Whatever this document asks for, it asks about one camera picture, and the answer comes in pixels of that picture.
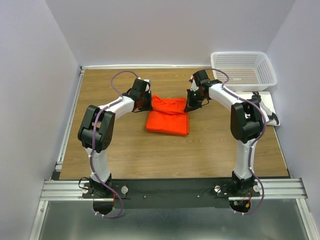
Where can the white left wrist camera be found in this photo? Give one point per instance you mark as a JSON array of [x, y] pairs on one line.
[[148, 85]]

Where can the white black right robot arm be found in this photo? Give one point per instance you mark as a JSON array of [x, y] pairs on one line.
[[247, 124]]

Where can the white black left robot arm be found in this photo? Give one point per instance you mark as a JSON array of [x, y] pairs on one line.
[[96, 132]]

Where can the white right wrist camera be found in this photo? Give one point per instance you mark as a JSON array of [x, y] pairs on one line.
[[193, 86]]

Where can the white plastic mesh basket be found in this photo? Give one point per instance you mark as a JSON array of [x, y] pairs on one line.
[[246, 71]]

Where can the orange t shirt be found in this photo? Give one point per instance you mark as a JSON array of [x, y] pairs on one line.
[[168, 117]]

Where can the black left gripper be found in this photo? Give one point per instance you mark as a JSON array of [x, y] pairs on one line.
[[148, 107]]

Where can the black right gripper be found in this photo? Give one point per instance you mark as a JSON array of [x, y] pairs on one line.
[[190, 106]]

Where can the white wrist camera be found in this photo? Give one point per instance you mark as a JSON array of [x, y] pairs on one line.
[[148, 85], [193, 86]]

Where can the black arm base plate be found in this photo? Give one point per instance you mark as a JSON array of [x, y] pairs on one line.
[[169, 193]]

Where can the aluminium front frame rail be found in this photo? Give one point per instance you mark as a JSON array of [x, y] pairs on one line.
[[274, 188]]

